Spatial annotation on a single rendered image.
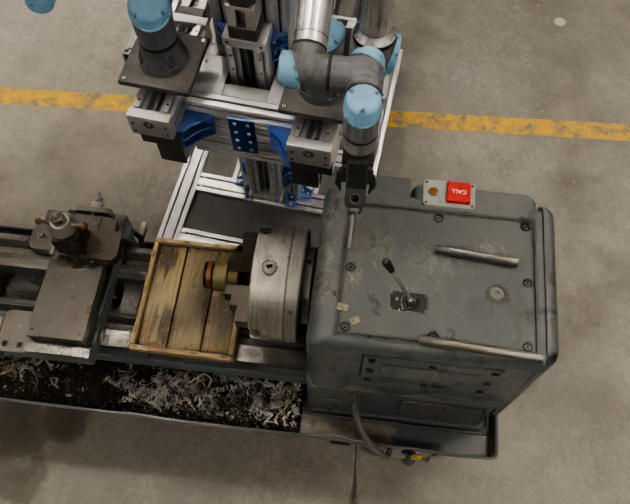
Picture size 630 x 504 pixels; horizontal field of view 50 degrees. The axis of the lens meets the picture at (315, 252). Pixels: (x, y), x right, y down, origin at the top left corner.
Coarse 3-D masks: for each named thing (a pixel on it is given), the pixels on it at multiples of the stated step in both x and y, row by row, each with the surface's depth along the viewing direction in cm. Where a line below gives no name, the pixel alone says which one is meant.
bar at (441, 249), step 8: (440, 248) 164; (448, 248) 164; (456, 248) 164; (456, 256) 165; (464, 256) 164; (472, 256) 164; (480, 256) 164; (488, 256) 163; (496, 256) 163; (504, 256) 164; (504, 264) 164; (512, 264) 163
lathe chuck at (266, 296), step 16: (272, 224) 178; (288, 224) 181; (256, 240) 171; (272, 240) 171; (288, 240) 171; (256, 256) 168; (272, 256) 168; (288, 256) 168; (256, 272) 167; (256, 288) 167; (272, 288) 166; (256, 304) 167; (272, 304) 167; (256, 320) 170; (272, 320) 169; (256, 336) 177; (272, 336) 174
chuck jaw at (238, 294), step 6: (228, 288) 179; (234, 288) 179; (240, 288) 179; (246, 288) 179; (228, 294) 178; (234, 294) 178; (240, 294) 178; (246, 294) 178; (234, 300) 177; (240, 300) 177; (246, 300) 177; (234, 306) 177; (240, 306) 176; (246, 306) 176; (240, 312) 175; (246, 312) 175; (240, 318) 174; (246, 318) 174; (240, 324) 176; (246, 324) 175; (252, 330) 174
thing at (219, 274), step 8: (208, 264) 181; (216, 264) 180; (224, 264) 180; (208, 272) 179; (216, 272) 179; (224, 272) 178; (232, 272) 180; (240, 272) 185; (208, 280) 180; (216, 280) 179; (224, 280) 178; (232, 280) 180; (240, 280) 185; (208, 288) 182; (216, 288) 180; (224, 288) 179
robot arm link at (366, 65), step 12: (360, 48) 139; (372, 48) 139; (336, 60) 137; (348, 60) 137; (360, 60) 137; (372, 60) 137; (384, 60) 140; (336, 72) 137; (348, 72) 137; (360, 72) 136; (372, 72) 136; (384, 72) 139; (336, 84) 138; (348, 84) 137; (372, 84) 135
